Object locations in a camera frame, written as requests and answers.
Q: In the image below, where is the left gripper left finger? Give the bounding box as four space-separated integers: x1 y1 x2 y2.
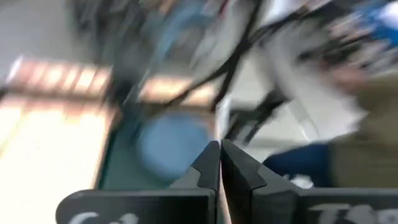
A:
169 140 221 224

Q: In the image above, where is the dark green plastic tray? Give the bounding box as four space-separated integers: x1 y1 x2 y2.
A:
98 102 218 190

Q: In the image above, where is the blue ceramic plate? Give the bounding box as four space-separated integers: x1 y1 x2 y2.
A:
136 113 213 182

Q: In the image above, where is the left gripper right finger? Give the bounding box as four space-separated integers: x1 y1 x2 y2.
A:
220 139 300 224

